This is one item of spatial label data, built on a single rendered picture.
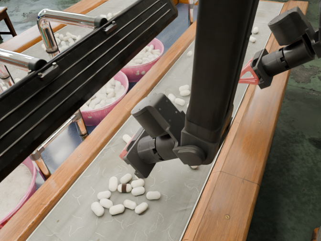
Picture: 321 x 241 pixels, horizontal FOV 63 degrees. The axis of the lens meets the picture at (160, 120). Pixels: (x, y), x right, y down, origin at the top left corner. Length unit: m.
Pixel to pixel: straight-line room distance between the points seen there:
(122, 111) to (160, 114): 0.41
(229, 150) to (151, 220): 0.27
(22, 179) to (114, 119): 0.29
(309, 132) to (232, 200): 1.42
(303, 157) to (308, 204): 0.32
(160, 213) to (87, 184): 0.20
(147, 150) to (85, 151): 0.27
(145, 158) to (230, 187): 0.23
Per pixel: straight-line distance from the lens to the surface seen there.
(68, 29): 1.50
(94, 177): 0.71
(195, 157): 0.41
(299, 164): 1.78
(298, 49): 0.70
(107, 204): 0.64
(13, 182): 0.80
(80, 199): 0.69
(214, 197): 0.63
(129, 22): 0.54
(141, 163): 0.53
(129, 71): 1.06
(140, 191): 0.65
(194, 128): 0.39
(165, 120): 0.43
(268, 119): 0.82
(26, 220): 0.68
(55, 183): 0.71
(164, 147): 0.48
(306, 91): 2.35
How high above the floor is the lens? 1.30
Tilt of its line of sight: 43 degrees down
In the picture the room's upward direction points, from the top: 4 degrees counter-clockwise
